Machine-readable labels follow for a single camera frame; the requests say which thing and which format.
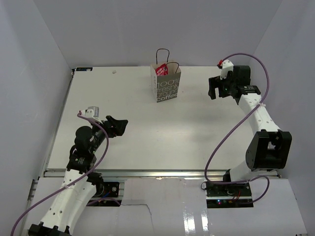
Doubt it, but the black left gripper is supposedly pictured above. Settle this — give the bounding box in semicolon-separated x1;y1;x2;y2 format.
89;116;127;153

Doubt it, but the red snack pouch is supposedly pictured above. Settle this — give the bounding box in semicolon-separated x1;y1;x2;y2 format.
155;63;168;76

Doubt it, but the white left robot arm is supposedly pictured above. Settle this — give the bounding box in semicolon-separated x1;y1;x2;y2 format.
28;116;128;236

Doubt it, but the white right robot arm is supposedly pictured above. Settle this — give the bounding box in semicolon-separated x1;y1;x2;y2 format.
104;66;292;196

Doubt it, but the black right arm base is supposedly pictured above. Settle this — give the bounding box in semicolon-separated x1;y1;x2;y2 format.
200;181;252;197

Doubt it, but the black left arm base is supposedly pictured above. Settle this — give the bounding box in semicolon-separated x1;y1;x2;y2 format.
94;182;120;198

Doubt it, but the grey paper coffee bag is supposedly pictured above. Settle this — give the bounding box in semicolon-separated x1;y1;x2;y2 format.
150;48;181;103

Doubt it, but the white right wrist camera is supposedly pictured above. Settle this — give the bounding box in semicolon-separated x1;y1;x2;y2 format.
217;59;234;80

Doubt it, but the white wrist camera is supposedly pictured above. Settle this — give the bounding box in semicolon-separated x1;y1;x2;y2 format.
81;106;101;123
217;59;234;80

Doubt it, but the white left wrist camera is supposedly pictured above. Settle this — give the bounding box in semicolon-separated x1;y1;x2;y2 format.
81;106;101;123

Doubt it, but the aluminium front rail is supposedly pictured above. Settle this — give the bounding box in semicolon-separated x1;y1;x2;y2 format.
44;169;279;177

